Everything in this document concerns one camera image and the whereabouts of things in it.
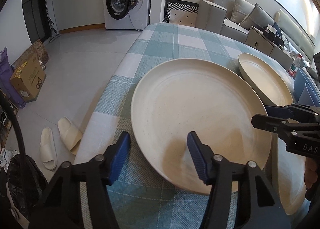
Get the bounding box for cream plate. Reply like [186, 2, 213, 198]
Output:
[276, 139, 306, 215]
[131, 59, 272, 195]
[238, 53, 293, 106]

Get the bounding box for blue bowl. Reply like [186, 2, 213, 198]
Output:
[293, 68, 318, 101]
[298, 84, 320, 107]

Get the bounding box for kitchen counter cabinets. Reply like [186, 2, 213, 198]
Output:
[52, 0, 105, 33]

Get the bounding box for right hand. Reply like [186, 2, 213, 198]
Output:
[304, 158, 318, 189]

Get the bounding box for right cream slipper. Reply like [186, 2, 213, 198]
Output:
[57, 117, 82, 155]

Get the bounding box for cream slipper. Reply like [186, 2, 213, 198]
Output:
[57, 117, 82, 155]
[40, 127, 57, 170]

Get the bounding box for left cream slipper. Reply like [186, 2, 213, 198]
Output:
[40, 127, 57, 170]

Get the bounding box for checkered tablecloth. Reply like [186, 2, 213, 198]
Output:
[72, 22, 311, 229]

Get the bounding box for grey nightstand cabinet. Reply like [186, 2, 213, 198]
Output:
[245, 26, 293, 71]

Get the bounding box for black organizer box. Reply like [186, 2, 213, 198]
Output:
[263, 25, 284, 46]

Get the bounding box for dark grey cushion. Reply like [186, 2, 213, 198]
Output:
[240, 3, 274, 30]

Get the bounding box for light grey cushion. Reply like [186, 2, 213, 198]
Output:
[230, 0, 255, 24]

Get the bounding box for cardboard box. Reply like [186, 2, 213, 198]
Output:
[10, 52, 46, 103]

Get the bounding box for grey sofa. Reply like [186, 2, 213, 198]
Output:
[195, 0, 276, 42]

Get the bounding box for purple bag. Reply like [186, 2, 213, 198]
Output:
[1, 47, 26, 109]

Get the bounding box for patterned floor mat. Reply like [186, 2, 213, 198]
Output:
[163, 0, 199, 27]

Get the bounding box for black cable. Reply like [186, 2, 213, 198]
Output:
[0, 93, 30, 219]

